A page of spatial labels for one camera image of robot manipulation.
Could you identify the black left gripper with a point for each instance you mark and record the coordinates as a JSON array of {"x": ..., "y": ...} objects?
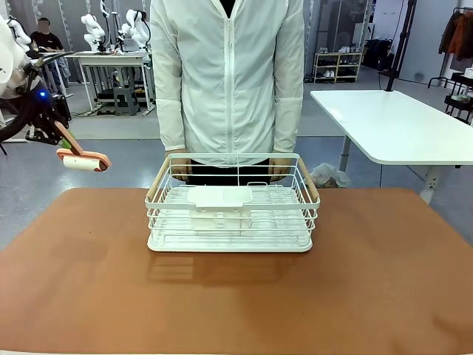
[{"x": 42, "y": 107}]

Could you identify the person's left forearm white sleeve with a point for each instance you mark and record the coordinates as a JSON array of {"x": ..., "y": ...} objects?
[{"x": 286, "y": 125}]

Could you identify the person's right forearm white sleeve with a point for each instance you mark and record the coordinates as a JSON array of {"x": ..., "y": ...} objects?
[{"x": 170, "y": 125}]

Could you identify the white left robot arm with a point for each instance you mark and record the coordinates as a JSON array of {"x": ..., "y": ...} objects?
[{"x": 9, "y": 70}]

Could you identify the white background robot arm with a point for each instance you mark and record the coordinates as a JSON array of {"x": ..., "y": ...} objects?
[
  {"x": 20, "y": 33},
  {"x": 136, "y": 26},
  {"x": 92, "y": 31}
]

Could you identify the person's right hand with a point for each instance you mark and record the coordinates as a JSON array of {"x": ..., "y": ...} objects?
[{"x": 182, "y": 166}]

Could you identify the person's left hand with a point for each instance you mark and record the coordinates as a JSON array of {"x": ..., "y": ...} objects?
[{"x": 279, "y": 166}]

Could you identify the grey step stool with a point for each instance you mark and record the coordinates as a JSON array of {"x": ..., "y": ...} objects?
[{"x": 125, "y": 100}]

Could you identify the white desk with robots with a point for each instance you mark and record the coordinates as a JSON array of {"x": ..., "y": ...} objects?
[{"x": 107, "y": 55}]

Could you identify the seated person in black shirt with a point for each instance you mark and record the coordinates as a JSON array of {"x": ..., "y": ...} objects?
[{"x": 48, "y": 40}]

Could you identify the white plastic cutlery holder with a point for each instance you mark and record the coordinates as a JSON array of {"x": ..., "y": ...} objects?
[{"x": 218, "y": 196}]

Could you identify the person torso in white jacket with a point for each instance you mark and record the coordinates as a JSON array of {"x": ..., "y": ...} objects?
[{"x": 229, "y": 81}]

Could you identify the white plastic drip tray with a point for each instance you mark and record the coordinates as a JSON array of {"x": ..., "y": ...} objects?
[{"x": 229, "y": 247}]

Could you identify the crumpled clear plastic bag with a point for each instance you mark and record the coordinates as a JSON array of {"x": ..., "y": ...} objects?
[{"x": 329, "y": 175}]

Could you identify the wooden shoe rack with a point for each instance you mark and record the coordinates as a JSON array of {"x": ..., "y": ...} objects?
[{"x": 338, "y": 68}]

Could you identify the large white table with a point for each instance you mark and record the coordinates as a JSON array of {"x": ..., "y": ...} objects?
[{"x": 395, "y": 122}]

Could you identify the black vertical stand pole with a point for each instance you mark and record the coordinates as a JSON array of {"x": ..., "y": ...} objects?
[{"x": 401, "y": 44}]

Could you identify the black utility cart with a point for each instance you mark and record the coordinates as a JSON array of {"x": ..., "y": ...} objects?
[{"x": 460, "y": 100}]

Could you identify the clothes rack with jackets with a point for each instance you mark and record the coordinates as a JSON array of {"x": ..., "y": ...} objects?
[{"x": 460, "y": 33}]

